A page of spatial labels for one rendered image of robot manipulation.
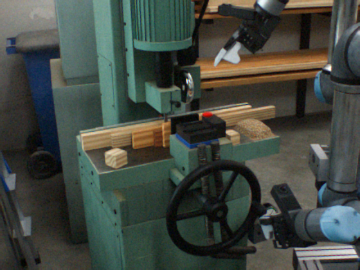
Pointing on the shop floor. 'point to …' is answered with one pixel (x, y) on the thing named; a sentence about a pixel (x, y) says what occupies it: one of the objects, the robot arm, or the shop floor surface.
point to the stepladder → (18, 231)
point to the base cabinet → (152, 237)
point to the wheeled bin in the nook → (40, 98)
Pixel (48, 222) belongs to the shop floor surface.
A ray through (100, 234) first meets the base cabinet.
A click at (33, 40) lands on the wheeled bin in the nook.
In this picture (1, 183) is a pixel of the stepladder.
